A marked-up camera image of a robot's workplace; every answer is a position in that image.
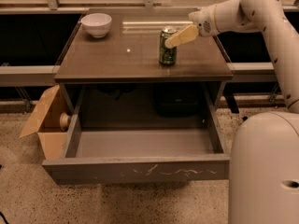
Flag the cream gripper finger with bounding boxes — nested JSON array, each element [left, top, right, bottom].
[[164, 24, 198, 49]]

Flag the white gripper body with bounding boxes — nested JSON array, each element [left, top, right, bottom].
[[189, 5, 220, 37]]

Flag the green soda can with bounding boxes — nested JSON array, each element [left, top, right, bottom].
[[159, 26, 177, 66]]

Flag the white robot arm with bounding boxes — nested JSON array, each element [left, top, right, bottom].
[[165, 0, 299, 224]]

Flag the grey cabinet with glass top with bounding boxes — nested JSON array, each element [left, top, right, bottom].
[[55, 8, 232, 118]]

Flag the open grey top drawer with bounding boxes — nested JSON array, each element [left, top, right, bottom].
[[43, 89, 230, 185]]

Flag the black bag under cabinet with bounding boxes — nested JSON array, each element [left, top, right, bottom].
[[153, 83, 201, 117]]

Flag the white ceramic bowl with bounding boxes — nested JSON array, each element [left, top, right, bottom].
[[80, 13, 112, 38]]

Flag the wooden spool in box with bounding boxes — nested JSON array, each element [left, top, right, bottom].
[[59, 112, 71, 132]]

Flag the brown cardboard box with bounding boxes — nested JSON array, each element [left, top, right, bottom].
[[20, 85, 71, 160]]

